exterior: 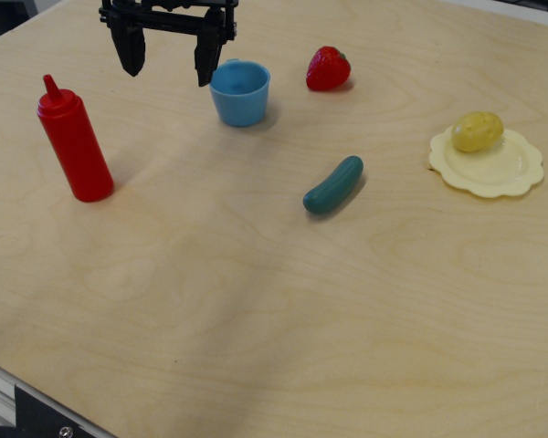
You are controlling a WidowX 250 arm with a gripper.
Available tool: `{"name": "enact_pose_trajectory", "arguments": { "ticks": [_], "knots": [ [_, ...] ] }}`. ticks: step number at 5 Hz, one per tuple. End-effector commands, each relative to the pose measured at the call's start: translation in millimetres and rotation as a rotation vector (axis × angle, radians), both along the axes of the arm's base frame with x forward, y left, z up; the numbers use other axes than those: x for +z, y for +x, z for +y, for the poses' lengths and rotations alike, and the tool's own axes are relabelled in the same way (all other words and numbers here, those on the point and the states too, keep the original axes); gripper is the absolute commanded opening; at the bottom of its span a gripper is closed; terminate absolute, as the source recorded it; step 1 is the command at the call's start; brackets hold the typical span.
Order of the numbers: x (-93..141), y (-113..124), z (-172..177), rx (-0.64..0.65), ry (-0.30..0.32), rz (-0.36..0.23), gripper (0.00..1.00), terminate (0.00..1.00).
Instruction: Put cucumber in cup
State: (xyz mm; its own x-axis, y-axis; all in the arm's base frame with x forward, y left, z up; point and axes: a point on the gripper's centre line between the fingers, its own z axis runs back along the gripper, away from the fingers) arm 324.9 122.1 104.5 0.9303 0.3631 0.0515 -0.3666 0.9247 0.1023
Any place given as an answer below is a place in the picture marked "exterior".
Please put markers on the red ketchup squeeze bottle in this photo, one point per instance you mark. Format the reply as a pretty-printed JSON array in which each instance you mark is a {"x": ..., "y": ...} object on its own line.
[{"x": 66, "y": 122}]

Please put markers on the green toy cucumber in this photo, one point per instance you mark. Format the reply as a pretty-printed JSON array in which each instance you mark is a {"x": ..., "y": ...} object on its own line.
[{"x": 335, "y": 189}]

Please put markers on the cream scalloped plastic plate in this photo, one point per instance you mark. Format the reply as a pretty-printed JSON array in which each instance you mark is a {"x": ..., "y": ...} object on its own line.
[{"x": 511, "y": 167}]

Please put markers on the black metal corner bracket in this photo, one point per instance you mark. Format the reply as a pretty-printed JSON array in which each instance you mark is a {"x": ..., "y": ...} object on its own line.
[{"x": 38, "y": 415}]

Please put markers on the blue plastic cup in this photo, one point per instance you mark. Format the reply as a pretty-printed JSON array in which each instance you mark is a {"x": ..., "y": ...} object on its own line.
[{"x": 240, "y": 92}]

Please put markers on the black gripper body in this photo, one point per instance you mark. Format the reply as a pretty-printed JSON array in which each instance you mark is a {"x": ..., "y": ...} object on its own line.
[{"x": 194, "y": 18}]

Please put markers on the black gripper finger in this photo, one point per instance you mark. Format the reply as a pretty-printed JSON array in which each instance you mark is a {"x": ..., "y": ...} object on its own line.
[
  {"x": 208, "y": 47},
  {"x": 128, "y": 39}
]

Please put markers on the red toy strawberry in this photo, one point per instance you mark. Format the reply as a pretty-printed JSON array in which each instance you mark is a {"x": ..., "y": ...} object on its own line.
[{"x": 329, "y": 68}]

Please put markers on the yellow toy potato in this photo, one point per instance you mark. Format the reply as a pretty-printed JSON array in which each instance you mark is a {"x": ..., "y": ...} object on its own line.
[{"x": 476, "y": 131}]

